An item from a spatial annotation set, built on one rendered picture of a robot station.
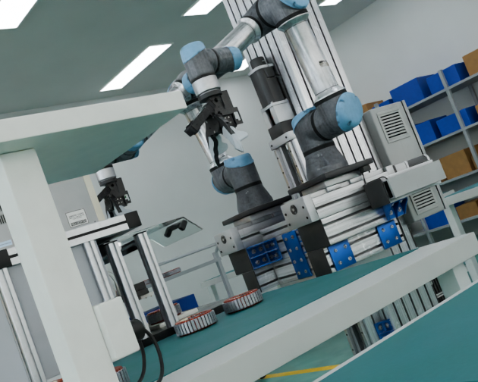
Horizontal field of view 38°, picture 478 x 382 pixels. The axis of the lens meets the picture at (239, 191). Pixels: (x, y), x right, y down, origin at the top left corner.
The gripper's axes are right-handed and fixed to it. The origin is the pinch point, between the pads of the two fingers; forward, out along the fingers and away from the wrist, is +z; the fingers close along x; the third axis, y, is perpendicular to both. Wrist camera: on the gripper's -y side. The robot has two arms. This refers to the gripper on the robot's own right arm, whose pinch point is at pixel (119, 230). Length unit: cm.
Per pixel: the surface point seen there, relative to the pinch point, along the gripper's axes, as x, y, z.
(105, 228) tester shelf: -73, -32, 5
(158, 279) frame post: -70, -20, 23
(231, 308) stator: -88, -11, 37
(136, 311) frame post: -71, -30, 29
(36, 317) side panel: -77, -58, 21
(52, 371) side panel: -77, -58, 35
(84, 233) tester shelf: -74, -38, 4
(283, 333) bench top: -152, -36, 38
